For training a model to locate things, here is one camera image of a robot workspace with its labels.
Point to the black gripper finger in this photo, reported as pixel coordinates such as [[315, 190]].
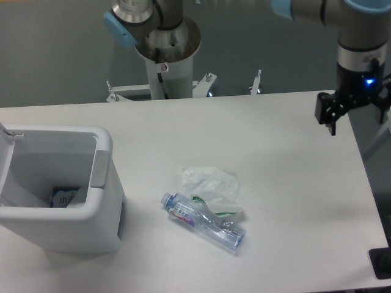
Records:
[[328, 109], [382, 102]]

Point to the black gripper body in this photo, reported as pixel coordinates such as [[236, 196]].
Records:
[[359, 87]]

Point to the white plastic bag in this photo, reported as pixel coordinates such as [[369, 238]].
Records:
[[219, 189]]

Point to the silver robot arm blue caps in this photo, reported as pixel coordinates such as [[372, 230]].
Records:
[[363, 26]]

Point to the white plastic trash can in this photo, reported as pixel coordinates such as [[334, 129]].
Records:
[[37, 158]]

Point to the black clamp at table edge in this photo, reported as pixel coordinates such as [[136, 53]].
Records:
[[380, 260]]

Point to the crushed clear plastic bottle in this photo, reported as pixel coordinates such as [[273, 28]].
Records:
[[195, 213]]

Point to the blue white package in bin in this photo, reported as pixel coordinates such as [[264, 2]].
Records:
[[62, 196]]

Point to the white metal base frame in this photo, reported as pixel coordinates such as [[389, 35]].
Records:
[[163, 89]]

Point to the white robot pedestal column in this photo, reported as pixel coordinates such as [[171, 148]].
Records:
[[171, 52]]

